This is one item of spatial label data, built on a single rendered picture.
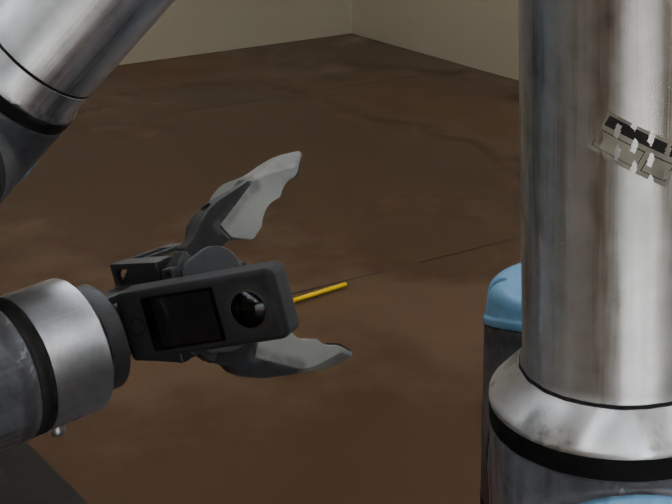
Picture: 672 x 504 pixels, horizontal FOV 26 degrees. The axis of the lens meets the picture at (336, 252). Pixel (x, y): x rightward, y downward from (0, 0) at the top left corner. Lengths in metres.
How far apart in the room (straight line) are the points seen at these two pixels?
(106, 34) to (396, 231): 3.90
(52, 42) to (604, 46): 0.35
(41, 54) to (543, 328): 0.34
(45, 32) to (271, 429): 2.61
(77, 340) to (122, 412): 2.66
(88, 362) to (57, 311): 0.04
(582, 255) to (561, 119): 0.07
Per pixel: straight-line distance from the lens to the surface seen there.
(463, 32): 7.18
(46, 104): 0.92
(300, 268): 4.44
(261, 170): 1.00
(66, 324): 0.90
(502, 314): 0.98
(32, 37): 0.90
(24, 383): 0.88
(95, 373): 0.91
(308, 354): 1.02
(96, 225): 4.89
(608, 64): 0.73
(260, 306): 0.89
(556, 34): 0.73
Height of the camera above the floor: 1.55
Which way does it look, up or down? 20 degrees down
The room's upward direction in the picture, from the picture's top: straight up
